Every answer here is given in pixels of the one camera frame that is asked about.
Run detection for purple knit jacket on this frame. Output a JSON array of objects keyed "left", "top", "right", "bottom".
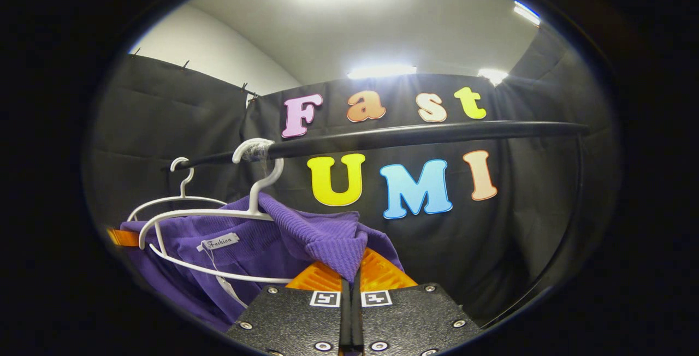
[{"left": 119, "top": 191, "right": 406, "bottom": 333}]

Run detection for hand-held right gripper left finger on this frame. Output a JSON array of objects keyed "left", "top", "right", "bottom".
[{"left": 226, "top": 260, "right": 351, "bottom": 356}]

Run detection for small ceiling light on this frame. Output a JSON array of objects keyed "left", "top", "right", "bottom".
[{"left": 478, "top": 68, "right": 509, "bottom": 86}]

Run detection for black backdrop cloth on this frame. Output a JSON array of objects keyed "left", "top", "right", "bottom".
[{"left": 85, "top": 26, "right": 620, "bottom": 329}]

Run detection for black clothes rack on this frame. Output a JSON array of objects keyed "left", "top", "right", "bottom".
[{"left": 164, "top": 120, "right": 591, "bottom": 330}]

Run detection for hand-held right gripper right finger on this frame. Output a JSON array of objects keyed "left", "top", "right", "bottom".
[{"left": 351, "top": 247, "right": 485, "bottom": 356}]

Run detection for white plain hanger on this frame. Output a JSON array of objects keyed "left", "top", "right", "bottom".
[{"left": 126, "top": 157, "right": 228, "bottom": 223}]

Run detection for white hanger with taped hook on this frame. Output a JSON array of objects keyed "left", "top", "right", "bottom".
[{"left": 138, "top": 138, "right": 294, "bottom": 284}]

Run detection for twin ceiling spot lights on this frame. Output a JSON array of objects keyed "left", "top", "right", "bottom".
[{"left": 513, "top": 0, "right": 542, "bottom": 27}]

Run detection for long ceiling light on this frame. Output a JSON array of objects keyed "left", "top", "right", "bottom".
[{"left": 347, "top": 64, "right": 418, "bottom": 80}]

